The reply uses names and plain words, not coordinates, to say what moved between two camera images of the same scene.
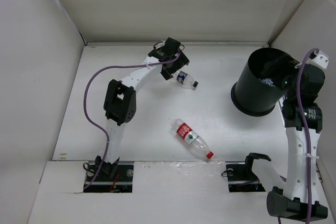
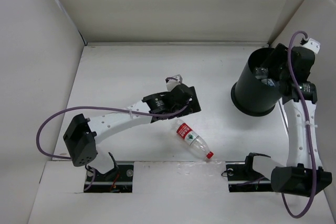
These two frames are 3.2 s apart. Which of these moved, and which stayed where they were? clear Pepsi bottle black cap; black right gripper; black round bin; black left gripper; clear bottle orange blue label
Moved: black left gripper; clear Pepsi bottle black cap; black right gripper
Stayed: black round bin; clear bottle orange blue label
